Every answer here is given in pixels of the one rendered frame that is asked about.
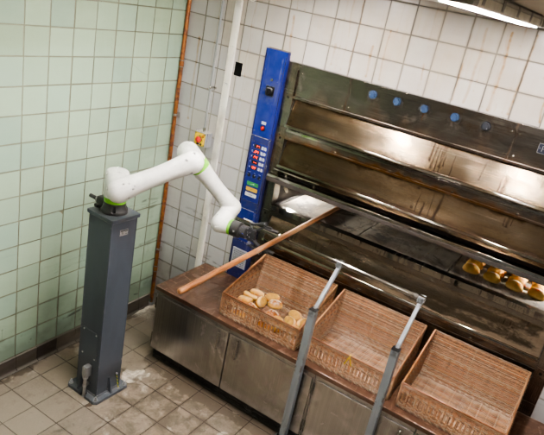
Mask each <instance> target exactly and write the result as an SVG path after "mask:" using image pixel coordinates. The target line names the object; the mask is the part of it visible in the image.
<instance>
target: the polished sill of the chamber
mask: <svg viewBox="0 0 544 435"><path fill-rule="evenodd" d="M270 210H271V211H274V212H276V213H278V214H281V215H283V216H285V217H287V218H291V219H293V220H295V221H297V222H300V223H302V224H304V223H305V222H307V221H309V220H311V219H313V218H312V217H309V216H307V215H304V214H302V213H299V212H297V211H294V210H291V209H289V208H287V207H285V206H282V205H278V204H277V203H275V204H272V205H271V207H270ZM309 226H310V227H313V228H315V229H316V230H320V231H323V232H325V233H327V234H329V235H332V236H335V237H337V238H339V239H342V240H344V241H347V242H348V243H352V244H354V245H357V246H358V247H361V248H363V249H367V250H368V251H371V252H373V253H376V254H378V255H381V256H384V257H386V258H388V259H390V260H392V261H395V262H399V263H400V264H403V265H405V266H407V267H410V268H413V269H415V270H418V271H420V272H422V273H424V274H428V275H430V276H432V277H434V278H437V279H439V280H442V281H444V282H447V283H449V284H452V285H454V286H456V287H460V288H462V289H464V290H466V291H468V292H471V293H475V294H476V295H479V296H481V297H483V298H486V299H489V300H491V301H494V302H496V303H497V304H500V305H502V306H506V307H508V308H510V309H513V310H515V311H517V312H520V313H523V314H525V315H528V316H529V317H532V318H535V319H538V320H540V321H542V322H544V311H543V310H541V309H539V308H537V307H534V306H531V305H529V304H526V303H524V302H521V301H520V300H517V299H513V298H511V297H509V296H507V295H504V294H502V293H499V292H496V291H494V290H491V289H489V288H487V287H483V286H481V285H478V284H477V283H474V282H472V281H469V280H466V279H464V278H461V277H459V276H457V275H455V274H451V273H448V272H446V271H444V270H442V269H439V268H436V267H434V266H431V265H429V264H426V263H425V262H421V261H418V260H416V259H414V258H412V257H409V256H407V255H404V254H402V253H399V252H397V251H394V250H393V249H389V248H386V247H384V246H382V245H380V244H377V243H373V242H372V241H369V240H367V239H364V238H362V237H360V236H356V235H354V234H351V233H350V232H347V231H345V230H341V229H339V228H337V227H334V226H332V225H330V224H326V223H324V222H321V221H318V222H316V223H314V224H311V225H309Z"/></svg>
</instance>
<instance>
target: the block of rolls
mask: <svg viewBox="0 0 544 435"><path fill-rule="evenodd" d="M485 265H486V264H485V263H483V262H479V261H477V260H474V259H472V258H470V259H469V260H468V261H467V262H466V264H465V265H464V266H463V270H464V271H465V272H467V273H469V274H479V273H480V270H481V269H483V267H484V266H485ZM506 273H507V272H506V271H503V270H501V269H499V268H495V267H492V266H490V268H488V269H487V272H485V273H484V274H483V278H484V279H485V280H486V281H489V282H491V283H495V284H498V283H499V282H500V281H501V279H502V278H503V277H504V274H506ZM526 282H528V280H526V279H524V278H522V277H519V276H517V275H514V274H511V276H510V277H509V278H508V281H506V283H505V286H506V287H507V288H508V289H510V290H513V291H515V292H518V293H521V292H522V291H523V288H524V287H525V286H526ZM532 284H533V285H532V286H531V287H530V289H529V290H528V295H529V296H530V297H532V298H534V299H537V300H541V301H544V286H543V285H540V284H537V283H535V282H532Z"/></svg>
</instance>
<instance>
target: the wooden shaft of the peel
mask: <svg viewBox="0 0 544 435"><path fill-rule="evenodd" d="M340 209H341V208H339V207H337V206H335V207H333V208H332V209H331V210H329V211H326V212H324V213H322V214H320V215H318V216H317V217H314V218H313V219H311V220H309V221H307V222H305V223H304V224H301V225H299V226H297V227H295V228H293V229H292V230H290V231H288V232H286V233H284V234H282V235H280V236H278V237H276V238H275V239H273V240H271V241H269V242H267V243H265V244H263V245H261V246H259V247H257V248H255V249H253V250H251V251H250V252H248V253H246V254H244V255H241V256H239V257H238V258H236V259H235V260H233V261H231V262H228V263H226V264H225V265H223V266H221V267H219V268H216V269H215V270H213V271H211V272H210V273H208V274H205V275H203V276H201V277H199V278H198V279H196V280H195V281H192V282H190V283H188V284H186V285H185V286H183V287H180V288H179V289H178V290H177V293H178V294H183V293H186V292H187V291H189V290H191V289H193V288H195V287H196V286H198V285H200V284H202V283H204V282H206V281H208V280H210V279H211V278H213V277H215V276H217V275H219V274H221V273H223V272H224V271H226V270H228V269H230V268H232V267H234V266H236V265H238V264H239V263H241V262H243V261H245V260H247V259H249V258H251V257H252V256H253V255H256V254H258V253H260V252H262V251H264V250H265V249H267V248H269V247H271V246H273V245H275V244H276V243H278V242H280V241H282V240H284V239H286V238H287V237H289V236H292V235H293V234H295V233H297V232H298V231H300V230H303V229H305V228H306V227H307V226H309V225H311V224H314V223H316V222H318V221H319V220H321V219H322V218H325V217H327V216H329V215H330V214H332V213H334V212H335V211H338V210H340Z"/></svg>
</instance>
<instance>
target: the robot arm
mask: <svg viewBox="0 0 544 435"><path fill-rule="evenodd" d="M177 155H178V156H177V157H175V158H173V159H172V160H170V161H167V162H164V163H162V164H161V165H158V166H156V167H152V168H150V169H147V170H144V171H141V172H139V173H134V174H130V172H129V171H128V170H127V169H125V168H123V167H109V168H108V169H107V170H106V171H105V177H104V194H103V195H98V196H96V195H94V194H92V193H90V194H89V197H91V198H93V199H95V201H96V203H94V206H95V207H97V208H100V210H101V212H102V213H104V214H105V215H108V216H113V217H120V216H124V215H126V214H127V213H128V208H127V205H126V201H127V200H129V199H131V198H133V197H135V196H136V195H138V194H140V193H142V192H145V191H147V190H149V189H151V188H153V187H156V186H158V185H161V184H164V183H166V182H169V181H171V180H176V179H178V178H182V177H185V176H188V175H192V174H193V176H194V177H195V178H196V179H197V180H198V181H199V182H200V183H201V184H202V185H203V186H204V187H205V188H206V189H207V190H208V191H209V192H210V194H211V195H212V196H213V197H214V198H215V199H216V201H217V202H218V203H219V205H220V206H221V208H220V210H219V211H218V212H217V213H216V214H215V215H214V217H213V218H212V220H211V227H212V229H213V230H214V231H216V232H218V233H225V234H227V235H230V236H234V237H236V238H239V237H241V238H243V239H246V240H247V241H248V242H247V243H246V245H247V246H249V247H251V248H252V249H255V248H256V247H259V246H260V245H259V243H258V242H257V241H256V232H257V231H259V230H263V229H265V228H266V229H265V230H267V231H270V232H273V233H275V234H276V233H278V232H279V231H277V230H273V228H272V227H269V226H268V225H267V222H263V223H254V222H252V223H250V227H249V226H247V225H244V223H242V222H239V221H237V220H234V218H235V217H236V216H237V214H238V213H239V212H240V211H241V204H240V202H239V201H238V200H237V199H236V198H235V197H234V196H233V195H232V194H231V193H230V191H229V190H228V189H227V188H226V186H225V185H224V184H223V182H222V181H221V180H220V178H219V177H218V176H217V174H216V173H215V171H214V170H213V168H212V166H211V164H210V163H209V161H208V160H207V159H206V158H205V156H204V155H203V153H202V152H201V151H200V149H199V148H198V146H197V145H196V144H195V143H193V142H183V143H181V144H180V146H179V147H178V148H177ZM256 225H264V226H263V227H261V228H259V229H256V230H255V229H254V228H253V226H256ZM250 241H252V242H253V243H254V244H255V246H256V247H255V246H254V245H253V244H252V243H251V242H250Z"/></svg>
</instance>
